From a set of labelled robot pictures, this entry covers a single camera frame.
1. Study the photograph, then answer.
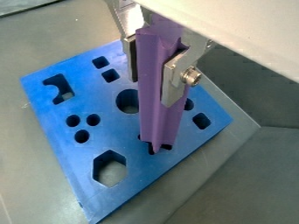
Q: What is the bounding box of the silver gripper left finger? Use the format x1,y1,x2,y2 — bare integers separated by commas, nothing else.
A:
104,0,144,82

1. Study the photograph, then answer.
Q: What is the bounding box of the purple star-shaped peg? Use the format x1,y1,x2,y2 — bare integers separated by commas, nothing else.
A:
134,14,189,153

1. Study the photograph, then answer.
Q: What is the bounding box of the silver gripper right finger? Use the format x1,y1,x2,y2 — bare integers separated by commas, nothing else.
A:
161,29,213,108

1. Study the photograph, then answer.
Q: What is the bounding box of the blue shape-sorting board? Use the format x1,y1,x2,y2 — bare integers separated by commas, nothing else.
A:
21,41,232,224

